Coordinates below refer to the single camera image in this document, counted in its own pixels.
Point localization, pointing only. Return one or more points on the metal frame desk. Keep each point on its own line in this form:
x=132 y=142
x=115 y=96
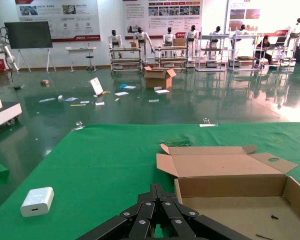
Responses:
x=277 y=49

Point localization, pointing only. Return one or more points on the white sign card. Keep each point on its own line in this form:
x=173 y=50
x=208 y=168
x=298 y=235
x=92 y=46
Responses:
x=96 y=86

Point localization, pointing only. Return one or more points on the metal pipe rack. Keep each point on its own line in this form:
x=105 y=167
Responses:
x=170 y=59
x=242 y=35
x=211 y=36
x=125 y=49

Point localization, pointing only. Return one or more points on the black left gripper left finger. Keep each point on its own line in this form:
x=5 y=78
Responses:
x=140 y=220

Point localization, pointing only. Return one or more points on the black debris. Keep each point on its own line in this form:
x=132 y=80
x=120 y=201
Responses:
x=17 y=87

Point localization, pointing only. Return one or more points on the white wall info poster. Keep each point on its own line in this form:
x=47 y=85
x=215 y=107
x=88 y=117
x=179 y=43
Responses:
x=245 y=15
x=57 y=17
x=162 y=15

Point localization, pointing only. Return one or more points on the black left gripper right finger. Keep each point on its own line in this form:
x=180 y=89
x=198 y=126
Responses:
x=180 y=220

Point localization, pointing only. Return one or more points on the clear plastic strip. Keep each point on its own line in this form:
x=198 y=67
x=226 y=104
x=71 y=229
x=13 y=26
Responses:
x=47 y=100

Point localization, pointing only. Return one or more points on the green table cloth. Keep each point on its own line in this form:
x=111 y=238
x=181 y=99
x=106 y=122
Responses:
x=102 y=162

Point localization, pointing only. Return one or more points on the seated person in black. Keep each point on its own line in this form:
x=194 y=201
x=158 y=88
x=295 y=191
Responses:
x=264 y=45

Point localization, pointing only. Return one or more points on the open brown cardboard box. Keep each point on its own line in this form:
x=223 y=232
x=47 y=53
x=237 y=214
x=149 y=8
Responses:
x=227 y=167

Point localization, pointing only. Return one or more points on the white humanoid robot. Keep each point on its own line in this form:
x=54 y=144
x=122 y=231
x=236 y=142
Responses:
x=169 y=37
x=240 y=32
x=115 y=40
x=295 y=30
x=140 y=37
x=216 y=33
x=192 y=36

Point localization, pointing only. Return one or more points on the silver binder clamp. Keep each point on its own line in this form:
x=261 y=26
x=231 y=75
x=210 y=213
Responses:
x=207 y=122
x=78 y=125

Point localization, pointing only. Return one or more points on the clear plastic scrap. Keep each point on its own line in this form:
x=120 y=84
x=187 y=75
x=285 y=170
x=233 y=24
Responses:
x=178 y=142

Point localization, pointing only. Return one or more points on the large open cardboard box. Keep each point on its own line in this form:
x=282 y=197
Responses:
x=156 y=82

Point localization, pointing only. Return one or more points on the pale yellow strip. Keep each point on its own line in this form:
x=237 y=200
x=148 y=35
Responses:
x=78 y=105

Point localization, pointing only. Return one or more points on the white narrow table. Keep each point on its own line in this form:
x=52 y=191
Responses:
x=81 y=49

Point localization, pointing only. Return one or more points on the white charger block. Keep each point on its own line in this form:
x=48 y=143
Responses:
x=37 y=201

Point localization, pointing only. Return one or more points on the brown package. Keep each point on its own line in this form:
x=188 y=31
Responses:
x=45 y=82

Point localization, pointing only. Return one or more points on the small black screw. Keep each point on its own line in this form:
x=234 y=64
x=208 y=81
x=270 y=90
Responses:
x=274 y=216

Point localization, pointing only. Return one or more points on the small white object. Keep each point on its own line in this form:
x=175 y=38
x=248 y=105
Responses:
x=60 y=97

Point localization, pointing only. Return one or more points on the black screen on stand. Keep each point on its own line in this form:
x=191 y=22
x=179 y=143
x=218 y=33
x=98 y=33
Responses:
x=27 y=35

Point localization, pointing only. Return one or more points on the white wheeled cabinet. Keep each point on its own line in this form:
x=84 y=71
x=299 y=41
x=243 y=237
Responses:
x=2 y=112

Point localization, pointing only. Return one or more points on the blue and white packet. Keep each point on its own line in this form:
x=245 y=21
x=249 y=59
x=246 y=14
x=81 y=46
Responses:
x=126 y=86

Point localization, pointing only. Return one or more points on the yellow curved object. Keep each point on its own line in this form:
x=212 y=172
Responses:
x=105 y=92

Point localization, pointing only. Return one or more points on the black stool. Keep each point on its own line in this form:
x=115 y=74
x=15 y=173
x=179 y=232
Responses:
x=90 y=57

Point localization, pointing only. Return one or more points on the small cardboard box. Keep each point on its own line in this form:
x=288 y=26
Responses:
x=133 y=44

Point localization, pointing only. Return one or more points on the medium cardboard box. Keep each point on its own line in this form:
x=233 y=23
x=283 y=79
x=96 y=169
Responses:
x=180 y=42

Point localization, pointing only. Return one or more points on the white paper sheet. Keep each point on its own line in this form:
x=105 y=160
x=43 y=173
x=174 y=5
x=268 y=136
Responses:
x=100 y=103
x=84 y=102
x=153 y=100
x=121 y=93

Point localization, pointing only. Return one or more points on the white industrial robot arm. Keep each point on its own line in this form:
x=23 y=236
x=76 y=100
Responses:
x=7 y=53

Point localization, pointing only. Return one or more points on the thin brown stick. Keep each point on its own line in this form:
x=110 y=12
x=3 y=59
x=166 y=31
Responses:
x=263 y=236

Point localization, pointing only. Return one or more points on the bluish plastic bag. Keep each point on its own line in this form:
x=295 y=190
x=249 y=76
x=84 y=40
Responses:
x=70 y=99

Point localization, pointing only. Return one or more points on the white foam block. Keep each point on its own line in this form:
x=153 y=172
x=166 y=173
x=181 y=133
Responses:
x=162 y=90

